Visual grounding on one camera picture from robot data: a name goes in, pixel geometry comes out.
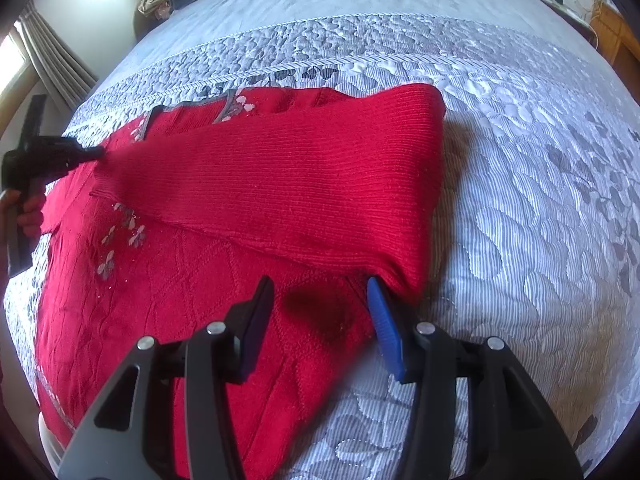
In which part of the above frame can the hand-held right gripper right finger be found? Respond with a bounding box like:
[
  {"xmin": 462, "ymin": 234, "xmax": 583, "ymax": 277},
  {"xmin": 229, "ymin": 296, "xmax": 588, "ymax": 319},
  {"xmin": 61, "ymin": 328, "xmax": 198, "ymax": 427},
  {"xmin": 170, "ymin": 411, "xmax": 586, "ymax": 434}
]
[{"xmin": 366, "ymin": 276, "xmax": 585, "ymax": 480}]

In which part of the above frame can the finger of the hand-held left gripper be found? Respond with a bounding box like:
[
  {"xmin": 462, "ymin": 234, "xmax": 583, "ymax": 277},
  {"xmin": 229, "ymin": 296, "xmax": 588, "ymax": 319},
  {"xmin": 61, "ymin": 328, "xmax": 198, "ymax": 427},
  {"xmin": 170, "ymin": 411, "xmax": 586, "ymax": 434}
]
[{"xmin": 62, "ymin": 139, "xmax": 107, "ymax": 177}]

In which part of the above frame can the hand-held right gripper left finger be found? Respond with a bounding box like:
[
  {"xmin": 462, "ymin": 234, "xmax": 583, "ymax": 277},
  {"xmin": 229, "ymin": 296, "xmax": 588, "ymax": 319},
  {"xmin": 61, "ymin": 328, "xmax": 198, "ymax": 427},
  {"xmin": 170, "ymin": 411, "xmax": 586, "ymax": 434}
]
[{"xmin": 59, "ymin": 276, "xmax": 276, "ymax": 480}]

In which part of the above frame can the red knit sweater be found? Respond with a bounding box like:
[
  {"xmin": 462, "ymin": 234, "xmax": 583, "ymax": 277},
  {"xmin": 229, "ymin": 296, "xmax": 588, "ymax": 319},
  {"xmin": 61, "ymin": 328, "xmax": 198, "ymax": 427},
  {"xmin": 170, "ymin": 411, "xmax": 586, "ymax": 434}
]
[{"xmin": 34, "ymin": 85, "xmax": 448, "ymax": 480}]

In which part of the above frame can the person's left hand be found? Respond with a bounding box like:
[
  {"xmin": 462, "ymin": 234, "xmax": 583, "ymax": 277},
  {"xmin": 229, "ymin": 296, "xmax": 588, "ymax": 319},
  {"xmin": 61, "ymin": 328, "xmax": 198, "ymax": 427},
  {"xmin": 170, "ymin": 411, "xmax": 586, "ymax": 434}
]
[{"xmin": 0, "ymin": 189, "xmax": 47, "ymax": 241}]

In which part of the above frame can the window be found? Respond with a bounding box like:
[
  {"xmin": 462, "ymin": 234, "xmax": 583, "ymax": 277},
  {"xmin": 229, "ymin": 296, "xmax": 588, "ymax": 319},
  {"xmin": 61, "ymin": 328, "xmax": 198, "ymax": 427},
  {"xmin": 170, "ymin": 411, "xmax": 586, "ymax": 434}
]
[{"xmin": 0, "ymin": 30, "xmax": 32, "ymax": 107}]

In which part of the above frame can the beige curtain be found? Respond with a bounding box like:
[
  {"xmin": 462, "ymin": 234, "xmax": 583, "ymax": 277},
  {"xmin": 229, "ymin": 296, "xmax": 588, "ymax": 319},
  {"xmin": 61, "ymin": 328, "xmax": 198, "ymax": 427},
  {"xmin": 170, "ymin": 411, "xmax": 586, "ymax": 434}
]
[{"xmin": 15, "ymin": 0, "xmax": 99, "ymax": 112}]

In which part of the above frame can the floral patterned cloth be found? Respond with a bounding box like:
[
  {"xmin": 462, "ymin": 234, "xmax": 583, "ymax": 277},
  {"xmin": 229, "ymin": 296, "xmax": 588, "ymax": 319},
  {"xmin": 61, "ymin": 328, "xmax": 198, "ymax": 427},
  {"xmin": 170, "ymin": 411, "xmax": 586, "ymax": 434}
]
[{"xmin": 137, "ymin": 0, "xmax": 175, "ymax": 22}]

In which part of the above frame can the grey floral quilted bedspread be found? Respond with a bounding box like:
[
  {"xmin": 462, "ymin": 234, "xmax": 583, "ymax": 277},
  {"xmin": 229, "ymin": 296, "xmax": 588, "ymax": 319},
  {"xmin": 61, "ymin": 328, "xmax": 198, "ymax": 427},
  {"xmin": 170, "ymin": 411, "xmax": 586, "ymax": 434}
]
[{"xmin": 2, "ymin": 0, "xmax": 640, "ymax": 480}]

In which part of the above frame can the wooden nightstand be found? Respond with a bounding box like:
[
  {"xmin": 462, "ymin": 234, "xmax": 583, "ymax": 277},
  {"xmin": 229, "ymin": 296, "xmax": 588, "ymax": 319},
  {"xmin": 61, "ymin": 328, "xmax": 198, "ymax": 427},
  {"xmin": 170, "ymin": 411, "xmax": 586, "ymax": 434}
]
[{"xmin": 592, "ymin": 0, "xmax": 640, "ymax": 78}]

